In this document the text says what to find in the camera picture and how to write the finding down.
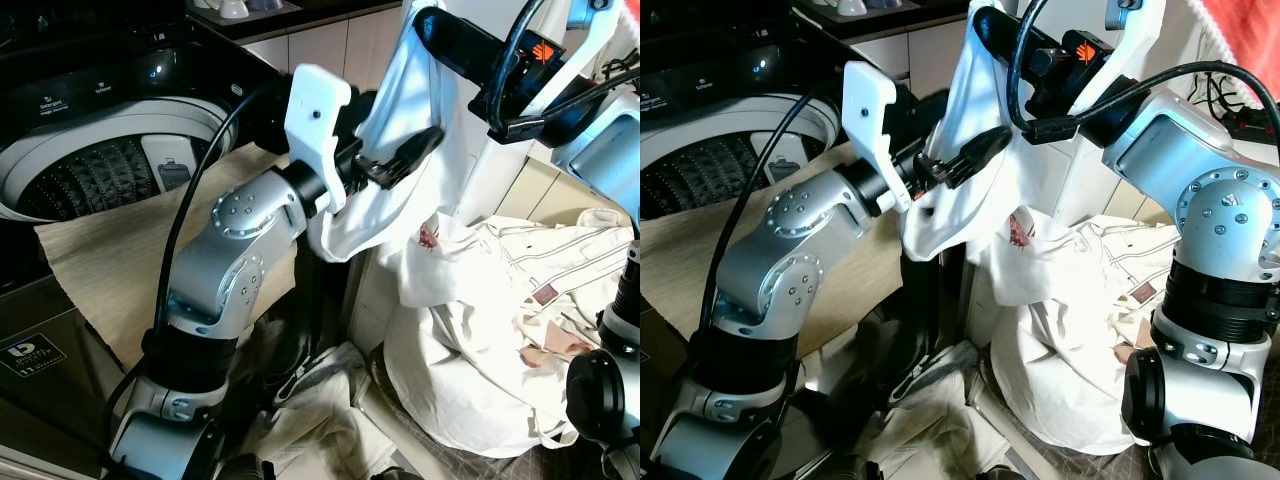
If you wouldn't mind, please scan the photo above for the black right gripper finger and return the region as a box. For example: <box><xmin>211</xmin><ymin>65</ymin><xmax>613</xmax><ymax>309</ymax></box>
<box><xmin>974</xmin><ymin>4</ymin><xmax>1052</xmax><ymax>77</ymax></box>
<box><xmin>414</xmin><ymin>4</ymin><xmax>512</xmax><ymax>82</ymax></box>

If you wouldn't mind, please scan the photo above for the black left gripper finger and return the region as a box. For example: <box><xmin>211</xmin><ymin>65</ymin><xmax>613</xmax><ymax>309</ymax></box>
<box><xmin>923</xmin><ymin>125</ymin><xmax>1014</xmax><ymax>193</ymax></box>
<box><xmin>370</xmin><ymin>124</ymin><xmax>447</xmax><ymax>191</ymax></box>

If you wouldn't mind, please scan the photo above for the white garment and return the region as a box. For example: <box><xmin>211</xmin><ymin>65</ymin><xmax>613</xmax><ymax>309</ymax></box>
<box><xmin>895</xmin><ymin>0</ymin><xmax>1086</xmax><ymax>263</ymax></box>
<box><xmin>305</xmin><ymin>0</ymin><xmax>481</xmax><ymax>263</ymax></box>

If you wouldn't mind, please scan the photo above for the dark top-load washing machine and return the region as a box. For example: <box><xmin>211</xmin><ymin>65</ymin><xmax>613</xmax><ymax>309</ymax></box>
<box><xmin>640</xmin><ymin>20</ymin><xmax>906</xmax><ymax>431</ymax></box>
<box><xmin>0</xmin><ymin>20</ymin><xmax>301</xmax><ymax>461</ymax></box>

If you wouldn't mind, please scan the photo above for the cream clothing pile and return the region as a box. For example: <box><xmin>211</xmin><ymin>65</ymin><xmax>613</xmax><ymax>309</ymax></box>
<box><xmin>975</xmin><ymin>208</ymin><xmax>1186</xmax><ymax>459</ymax></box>
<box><xmin>383</xmin><ymin>208</ymin><xmax>638</xmax><ymax>461</ymax></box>

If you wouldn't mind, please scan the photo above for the black power strip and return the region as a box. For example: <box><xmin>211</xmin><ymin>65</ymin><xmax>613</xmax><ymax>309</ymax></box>
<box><xmin>1215</xmin><ymin>100</ymin><xmax>1280</xmax><ymax>143</ymax></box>

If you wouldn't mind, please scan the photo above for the cream crumpled cloth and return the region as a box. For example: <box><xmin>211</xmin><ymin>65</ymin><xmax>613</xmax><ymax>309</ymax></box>
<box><xmin>800</xmin><ymin>338</ymin><xmax>991</xmax><ymax>480</ymax></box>
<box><xmin>235</xmin><ymin>340</ymin><xmax>401</xmax><ymax>480</ymax></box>

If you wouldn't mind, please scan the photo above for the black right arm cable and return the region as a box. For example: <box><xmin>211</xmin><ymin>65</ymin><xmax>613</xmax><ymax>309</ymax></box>
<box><xmin>487</xmin><ymin>0</ymin><xmax>641</xmax><ymax>143</ymax></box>
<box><xmin>1005</xmin><ymin>0</ymin><xmax>1280</xmax><ymax>146</ymax></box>

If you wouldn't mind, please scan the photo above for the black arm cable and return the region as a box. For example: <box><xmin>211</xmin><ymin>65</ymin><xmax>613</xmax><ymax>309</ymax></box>
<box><xmin>487</xmin><ymin>0</ymin><xmax>641</xmax><ymax>143</ymax></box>
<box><xmin>698</xmin><ymin>88</ymin><xmax>806</xmax><ymax>336</ymax></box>
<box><xmin>150</xmin><ymin>88</ymin><xmax>263</xmax><ymax>341</ymax></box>
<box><xmin>1005</xmin><ymin>0</ymin><xmax>1280</xmax><ymax>146</ymax></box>

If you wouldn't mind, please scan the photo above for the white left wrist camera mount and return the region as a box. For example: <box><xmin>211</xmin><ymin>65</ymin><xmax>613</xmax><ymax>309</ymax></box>
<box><xmin>284</xmin><ymin>64</ymin><xmax>353</xmax><ymax>217</ymax></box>
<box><xmin>842</xmin><ymin>61</ymin><xmax>917</xmax><ymax>217</ymax></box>

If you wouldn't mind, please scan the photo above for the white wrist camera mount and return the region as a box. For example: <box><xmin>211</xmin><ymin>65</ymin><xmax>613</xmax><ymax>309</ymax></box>
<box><xmin>842</xmin><ymin>61</ymin><xmax>917</xmax><ymax>217</ymax></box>
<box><xmin>1095</xmin><ymin>0</ymin><xmax>1171</xmax><ymax>106</ymax></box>
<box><xmin>284</xmin><ymin>64</ymin><xmax>353</xmax><ymax>217</ymax></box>
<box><xmin>528</xmin><ymin>0</ymin><xmax>627</xmax><ymax>106</ymax></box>

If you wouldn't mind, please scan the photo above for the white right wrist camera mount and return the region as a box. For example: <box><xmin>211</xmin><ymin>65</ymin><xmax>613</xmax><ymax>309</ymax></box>
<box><xmin>1095</xmin><ymin>0</ymin><xmax>1171</xmax><ymax>106</ymax></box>
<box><xmin>528</xmin><ymin>0</ymin><xmax>627</xmax><ymax>106</ymax></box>

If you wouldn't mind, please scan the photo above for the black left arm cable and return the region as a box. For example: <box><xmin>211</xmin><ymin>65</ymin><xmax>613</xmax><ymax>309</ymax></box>
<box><xmin>150</xmin><ymin>88</ymin><xmax>263</xmax><ymax>341</ymax></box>
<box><xmin>698</xmin><ymin>88</ymin><xmax>806</xmax><ymax>336</ymax></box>

